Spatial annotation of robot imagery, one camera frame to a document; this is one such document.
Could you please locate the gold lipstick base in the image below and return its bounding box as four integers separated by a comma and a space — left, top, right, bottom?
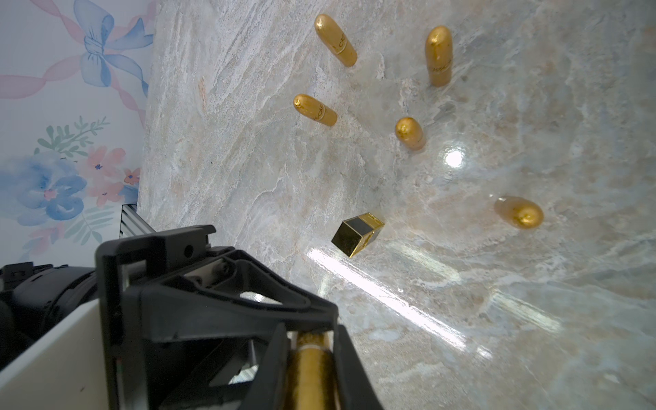
282, 332, 338, 410

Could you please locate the aluminium rail frame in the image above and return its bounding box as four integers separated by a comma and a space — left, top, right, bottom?
119, 204, 155, 237

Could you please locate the square gold black lipstick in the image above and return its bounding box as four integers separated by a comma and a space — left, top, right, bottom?
331, 213, 384, 258

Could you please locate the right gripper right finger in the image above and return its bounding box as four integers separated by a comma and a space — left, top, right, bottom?
333, 325, 384, 410

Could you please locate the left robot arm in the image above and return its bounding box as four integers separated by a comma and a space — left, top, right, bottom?
1, 225, 344, 409

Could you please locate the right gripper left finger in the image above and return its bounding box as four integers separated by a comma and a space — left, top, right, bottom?
239, 324, 290, 410

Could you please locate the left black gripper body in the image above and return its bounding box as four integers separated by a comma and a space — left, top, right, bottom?
96, 225, 338, 409

